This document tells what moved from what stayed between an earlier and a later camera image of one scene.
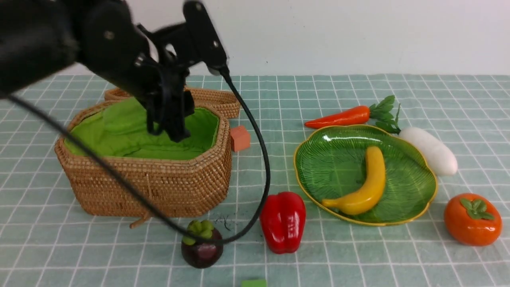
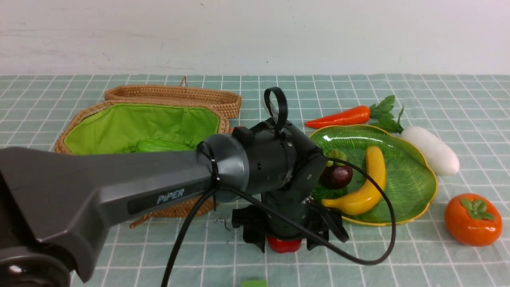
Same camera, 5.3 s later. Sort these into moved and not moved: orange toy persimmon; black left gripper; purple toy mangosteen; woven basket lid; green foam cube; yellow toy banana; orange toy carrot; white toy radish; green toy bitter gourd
Moved: green toy bitter gourd; purple toy mangosteen; black left gripper
Not moved: yellow toy banana; white toy radish; orange toy persimmon; woven basket lid; green foam cube; orange toy carrot
